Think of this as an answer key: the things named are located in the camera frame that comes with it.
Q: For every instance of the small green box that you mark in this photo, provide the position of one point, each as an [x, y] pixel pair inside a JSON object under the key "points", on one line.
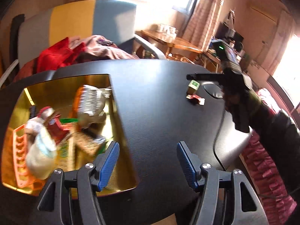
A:
{"points": [[193, 86]]}

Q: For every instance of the pink curtain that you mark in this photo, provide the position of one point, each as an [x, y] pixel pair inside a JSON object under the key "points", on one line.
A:
{"points": [[206, 16]]}

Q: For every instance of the orange plastic tray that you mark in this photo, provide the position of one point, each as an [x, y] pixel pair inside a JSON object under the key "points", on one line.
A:
{"points": [[20, 150]]}

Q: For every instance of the gold box container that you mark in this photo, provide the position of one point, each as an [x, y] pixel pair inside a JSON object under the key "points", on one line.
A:
{"points": [[58, 86]]}

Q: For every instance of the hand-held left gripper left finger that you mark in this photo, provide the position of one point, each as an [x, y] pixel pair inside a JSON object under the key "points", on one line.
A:
{"points": [[107, 166]]}

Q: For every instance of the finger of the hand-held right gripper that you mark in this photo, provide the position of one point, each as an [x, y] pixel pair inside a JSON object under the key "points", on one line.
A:
{"points": [[204, 76]]}

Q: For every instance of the white sock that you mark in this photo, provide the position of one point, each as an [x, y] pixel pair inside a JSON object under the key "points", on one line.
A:
{"points": [[39, 154]]}

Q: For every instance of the round wooden table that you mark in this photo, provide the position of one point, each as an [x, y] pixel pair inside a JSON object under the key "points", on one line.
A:
{"points": [[173, 43]]}

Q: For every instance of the pink cloth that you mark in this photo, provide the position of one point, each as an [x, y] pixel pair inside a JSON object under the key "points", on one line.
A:
{"points": [[105, 51]]}

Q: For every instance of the orange snack packet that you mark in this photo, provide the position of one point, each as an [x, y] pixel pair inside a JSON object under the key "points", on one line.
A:
{"points": [[91, 100]]}

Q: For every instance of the pink ruffled blanket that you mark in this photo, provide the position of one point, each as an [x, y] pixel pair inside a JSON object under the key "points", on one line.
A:
{"points": [[264, 168]]}

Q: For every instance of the small red packet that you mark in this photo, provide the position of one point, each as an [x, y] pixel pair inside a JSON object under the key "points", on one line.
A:
{"points": [[193, 97]]}

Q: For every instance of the yellow and blue chair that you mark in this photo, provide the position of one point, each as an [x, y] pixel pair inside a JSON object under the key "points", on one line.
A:
{"points": [[70, 16]]}

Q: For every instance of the person's right hand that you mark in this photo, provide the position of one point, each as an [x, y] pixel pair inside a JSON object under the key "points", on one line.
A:
{"points": [[234, 100]]}

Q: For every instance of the clear cracker packet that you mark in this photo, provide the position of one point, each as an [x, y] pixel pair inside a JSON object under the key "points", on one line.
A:
{"points": [[86, 145], [63, 150]]}

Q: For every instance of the red cloth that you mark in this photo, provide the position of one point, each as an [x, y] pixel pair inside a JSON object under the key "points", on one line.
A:
{"points": [[58, 54]]}

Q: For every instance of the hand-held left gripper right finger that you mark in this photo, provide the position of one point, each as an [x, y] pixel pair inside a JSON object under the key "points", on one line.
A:
{"points": [[186, 166]]}

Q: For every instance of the glass cup tray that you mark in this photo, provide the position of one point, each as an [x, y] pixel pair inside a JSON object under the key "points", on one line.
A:
{"points": [[166, 29]]}

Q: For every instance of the red snack packet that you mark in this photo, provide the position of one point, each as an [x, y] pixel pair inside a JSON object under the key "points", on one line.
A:
{"points": [[55, 129]]}

